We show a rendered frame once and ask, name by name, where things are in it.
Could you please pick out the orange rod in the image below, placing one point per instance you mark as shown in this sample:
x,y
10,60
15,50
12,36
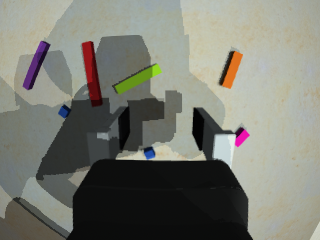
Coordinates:
x,y
231,69

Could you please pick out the lime green rod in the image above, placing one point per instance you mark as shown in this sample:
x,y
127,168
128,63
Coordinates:
x,y
138,78

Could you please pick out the dark red rod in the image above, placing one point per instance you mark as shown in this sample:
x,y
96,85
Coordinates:
x,y
92,73

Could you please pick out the purple rod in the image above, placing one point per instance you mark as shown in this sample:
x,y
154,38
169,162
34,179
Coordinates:
x,y
36,65

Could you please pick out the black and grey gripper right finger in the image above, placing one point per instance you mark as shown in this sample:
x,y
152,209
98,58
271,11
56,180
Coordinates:
x,y
216,143

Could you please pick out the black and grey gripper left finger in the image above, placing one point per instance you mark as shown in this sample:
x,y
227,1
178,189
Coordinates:
x,y
105,143

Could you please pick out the small magenta block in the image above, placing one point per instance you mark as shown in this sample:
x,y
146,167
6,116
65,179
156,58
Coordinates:
x,y
241,136

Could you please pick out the small blue cube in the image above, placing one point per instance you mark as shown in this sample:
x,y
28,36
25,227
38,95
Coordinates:
x,y
64,111
149,153

